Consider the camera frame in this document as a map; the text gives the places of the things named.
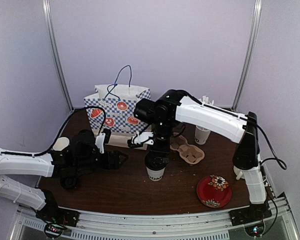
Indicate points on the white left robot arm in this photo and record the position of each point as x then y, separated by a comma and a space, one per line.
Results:
68, 159

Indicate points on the white paper cup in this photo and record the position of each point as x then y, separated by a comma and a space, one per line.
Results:
155, 174
61, 143

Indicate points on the aluminium front rail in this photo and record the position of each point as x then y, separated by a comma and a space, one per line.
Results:
212, 225

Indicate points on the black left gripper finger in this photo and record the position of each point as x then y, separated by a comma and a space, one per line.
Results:
120, 155
120, 162

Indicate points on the brown pulp cup carrier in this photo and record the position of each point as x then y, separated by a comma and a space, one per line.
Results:
190, 153

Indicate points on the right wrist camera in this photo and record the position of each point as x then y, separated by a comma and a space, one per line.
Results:
138, 140

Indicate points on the cream ceramic mug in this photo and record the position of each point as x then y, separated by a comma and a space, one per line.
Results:
238, 172

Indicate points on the black plastic lid stack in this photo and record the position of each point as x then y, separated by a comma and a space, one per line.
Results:
69, 182

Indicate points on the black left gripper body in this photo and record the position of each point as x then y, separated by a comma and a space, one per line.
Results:
106, 164

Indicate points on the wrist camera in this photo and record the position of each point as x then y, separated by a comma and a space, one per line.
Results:
138, 140
102, 139

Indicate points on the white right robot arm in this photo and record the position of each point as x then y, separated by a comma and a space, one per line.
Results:
179, 106

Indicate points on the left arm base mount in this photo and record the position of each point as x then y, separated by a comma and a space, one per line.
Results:
52, 213

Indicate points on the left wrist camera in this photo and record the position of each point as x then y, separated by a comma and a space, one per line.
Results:
102, 139

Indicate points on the red floral plate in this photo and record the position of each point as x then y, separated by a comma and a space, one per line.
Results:
214, 191

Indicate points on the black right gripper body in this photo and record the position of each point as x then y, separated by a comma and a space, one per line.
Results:
165, 148

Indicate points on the white cup holding straws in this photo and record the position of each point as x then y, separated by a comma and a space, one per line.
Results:
201, 135

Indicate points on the blue checkered paper bag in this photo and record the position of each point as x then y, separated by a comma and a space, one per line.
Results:
119, 102

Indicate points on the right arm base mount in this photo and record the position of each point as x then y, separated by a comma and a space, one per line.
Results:
250, 214

